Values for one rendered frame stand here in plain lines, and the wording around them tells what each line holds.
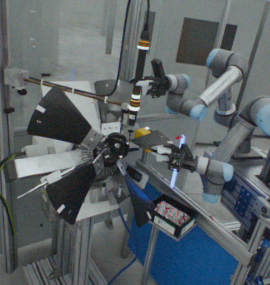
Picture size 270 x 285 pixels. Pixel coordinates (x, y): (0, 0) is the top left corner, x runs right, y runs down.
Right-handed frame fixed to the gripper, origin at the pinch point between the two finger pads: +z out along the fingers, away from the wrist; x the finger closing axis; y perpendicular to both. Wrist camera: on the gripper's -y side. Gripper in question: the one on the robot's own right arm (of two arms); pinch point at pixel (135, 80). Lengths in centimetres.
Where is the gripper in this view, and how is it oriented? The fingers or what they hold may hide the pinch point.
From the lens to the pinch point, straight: 122.7
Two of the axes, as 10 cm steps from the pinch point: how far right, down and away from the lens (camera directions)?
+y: -1.5, 9.0, 4.2
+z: -7.1, 2.0, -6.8
